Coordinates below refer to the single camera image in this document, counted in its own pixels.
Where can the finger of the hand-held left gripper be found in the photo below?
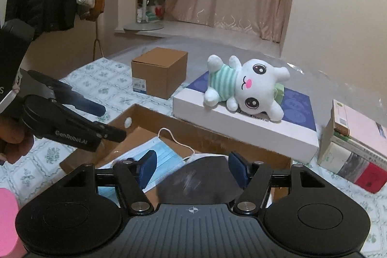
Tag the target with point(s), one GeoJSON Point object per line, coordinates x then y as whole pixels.
{"type": "Point", "coordinates": [112, 134]}
{"type": "Point", "coordinates": [90, 107]}

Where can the pink cloth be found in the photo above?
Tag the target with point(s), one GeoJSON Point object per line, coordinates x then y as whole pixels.
{"type": "Point", "coordinates": [9, 221]}

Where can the standing fan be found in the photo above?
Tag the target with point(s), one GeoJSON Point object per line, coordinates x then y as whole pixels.
{"type": "Point", "coordinates": [142, 26]}

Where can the small cardboard box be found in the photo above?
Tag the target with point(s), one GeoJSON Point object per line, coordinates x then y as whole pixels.
{"type": "Point", "coordinates": [160, 73]}

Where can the coat rack pole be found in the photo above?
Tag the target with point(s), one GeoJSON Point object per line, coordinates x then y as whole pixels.
{"type": "Point", "coordinates": [96, 40]}

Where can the white flat box blue top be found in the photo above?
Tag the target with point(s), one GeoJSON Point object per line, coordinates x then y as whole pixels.
{"type": "Point", "coordinates": [242, 131]}

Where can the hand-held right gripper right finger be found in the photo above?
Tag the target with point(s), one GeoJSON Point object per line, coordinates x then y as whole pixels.
{"type": "Point", "coordinates": [237, 168]}

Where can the pink white carton box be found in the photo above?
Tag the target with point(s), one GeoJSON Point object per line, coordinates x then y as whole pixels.
{"type": "Point", "coordinates": [356, 167]}

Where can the person's left hand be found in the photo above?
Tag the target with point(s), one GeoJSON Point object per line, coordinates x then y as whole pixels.
{"type": "Point", "coordinates": [15, 140]}

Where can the white bunny plush toy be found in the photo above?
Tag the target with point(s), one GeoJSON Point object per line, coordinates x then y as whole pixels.
{"type": "Point", "coordinates": [260, 85]}

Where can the blue face mask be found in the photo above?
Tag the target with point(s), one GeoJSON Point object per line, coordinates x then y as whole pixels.
{"type": "Point", "coordinates": [169, 155]}

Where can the pink book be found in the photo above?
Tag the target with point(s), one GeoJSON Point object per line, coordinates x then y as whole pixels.
{"type": "Point", "coordinates": [359, 125]}

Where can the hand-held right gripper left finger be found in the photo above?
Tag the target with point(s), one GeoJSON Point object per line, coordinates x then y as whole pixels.
{"type": "Point", "coordinates": [148, 163]}

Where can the shallow cardboard tray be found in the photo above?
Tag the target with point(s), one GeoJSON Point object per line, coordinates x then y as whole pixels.
{"type": "Point", "coordinates": [169, 125]}

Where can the dark grey cloth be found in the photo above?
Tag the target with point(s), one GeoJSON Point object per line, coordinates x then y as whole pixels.
{"type": "Point", "coordinates": [196, 179]}

